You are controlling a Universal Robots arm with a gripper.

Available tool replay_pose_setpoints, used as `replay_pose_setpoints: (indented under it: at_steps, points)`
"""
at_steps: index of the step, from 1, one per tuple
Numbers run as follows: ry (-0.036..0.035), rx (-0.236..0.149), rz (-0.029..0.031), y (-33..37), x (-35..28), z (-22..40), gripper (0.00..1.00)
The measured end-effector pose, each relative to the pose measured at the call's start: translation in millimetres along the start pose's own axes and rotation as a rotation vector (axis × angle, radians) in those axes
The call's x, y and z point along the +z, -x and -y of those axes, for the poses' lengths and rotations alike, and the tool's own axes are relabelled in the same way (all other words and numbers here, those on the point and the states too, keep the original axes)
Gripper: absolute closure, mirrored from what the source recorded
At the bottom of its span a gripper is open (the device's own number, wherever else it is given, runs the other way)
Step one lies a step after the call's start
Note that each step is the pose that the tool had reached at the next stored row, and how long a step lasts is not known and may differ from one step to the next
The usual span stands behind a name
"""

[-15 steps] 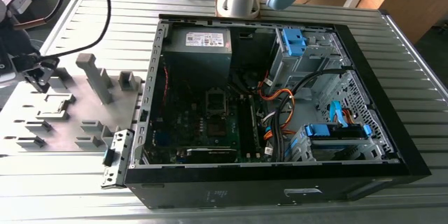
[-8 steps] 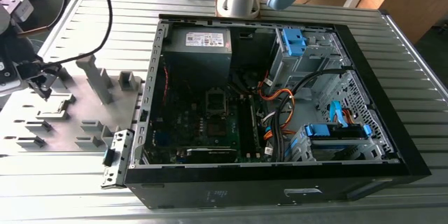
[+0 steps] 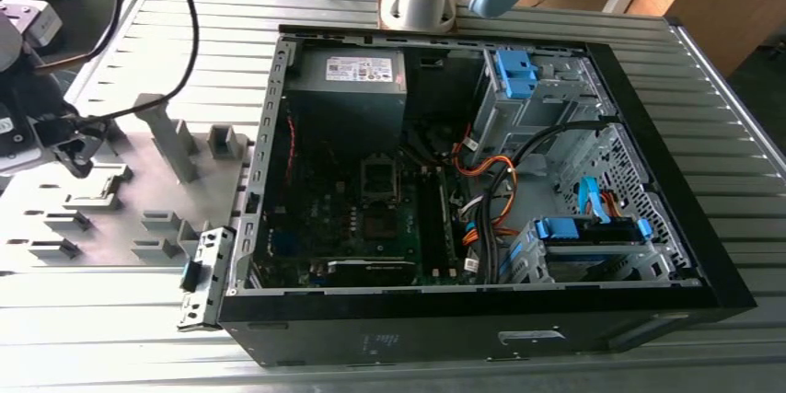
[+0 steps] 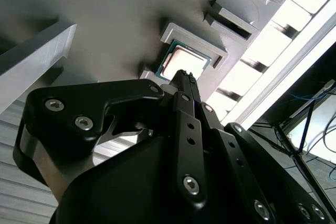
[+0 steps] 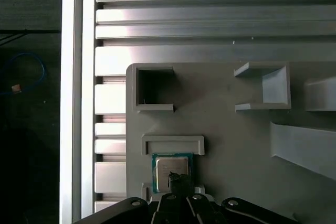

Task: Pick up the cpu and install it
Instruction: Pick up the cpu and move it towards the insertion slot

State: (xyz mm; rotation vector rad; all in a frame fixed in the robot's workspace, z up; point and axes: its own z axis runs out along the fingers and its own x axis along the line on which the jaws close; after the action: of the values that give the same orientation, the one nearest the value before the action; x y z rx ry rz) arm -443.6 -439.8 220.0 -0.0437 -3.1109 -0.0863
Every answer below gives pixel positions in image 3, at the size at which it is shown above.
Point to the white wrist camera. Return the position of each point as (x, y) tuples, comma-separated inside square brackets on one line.
[(15, 153)]

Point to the black graphics card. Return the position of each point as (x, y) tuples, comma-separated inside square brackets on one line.
[(368, 269)]

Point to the silver power supply unit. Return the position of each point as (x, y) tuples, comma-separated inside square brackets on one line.
[(362, 72)]

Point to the green RAM stick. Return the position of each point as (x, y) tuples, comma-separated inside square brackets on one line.
[(446, 218)]

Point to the blue plastic rail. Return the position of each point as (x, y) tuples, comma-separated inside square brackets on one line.
[(513, 259)]

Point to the grey parts rack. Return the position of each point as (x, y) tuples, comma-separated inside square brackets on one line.
[(203, 199)]

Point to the green motherboard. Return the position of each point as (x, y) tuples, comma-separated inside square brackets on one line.
[(331, 227)]

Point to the hard disk in blue carrier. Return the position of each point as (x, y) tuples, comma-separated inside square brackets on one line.
[(555, 229)]

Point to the grey card retention bracket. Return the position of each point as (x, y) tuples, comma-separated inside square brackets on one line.
[(211, 273)]

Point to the black RAM slot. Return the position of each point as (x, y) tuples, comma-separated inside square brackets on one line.
[(427, 227)]

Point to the silver CPU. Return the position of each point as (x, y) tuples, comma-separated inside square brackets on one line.
[(99, 187)]

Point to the perforated metal disk bay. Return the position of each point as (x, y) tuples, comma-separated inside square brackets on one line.
[(541, 190)]

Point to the black PC case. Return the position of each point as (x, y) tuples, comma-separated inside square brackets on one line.
[(430, 333)]

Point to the grey metal drive cage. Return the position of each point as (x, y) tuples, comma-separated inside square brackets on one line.
[(553, 103)]

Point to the grey wrist box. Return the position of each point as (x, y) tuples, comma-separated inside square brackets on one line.
[(36, 20)]

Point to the blue optical bay latch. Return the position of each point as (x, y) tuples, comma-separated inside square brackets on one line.
[(513, 71)]

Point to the CPU socket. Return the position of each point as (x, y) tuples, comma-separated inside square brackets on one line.
[(379, 179)]

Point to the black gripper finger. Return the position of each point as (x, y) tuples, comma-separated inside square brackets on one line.
[(74, 160), (91, 142)]

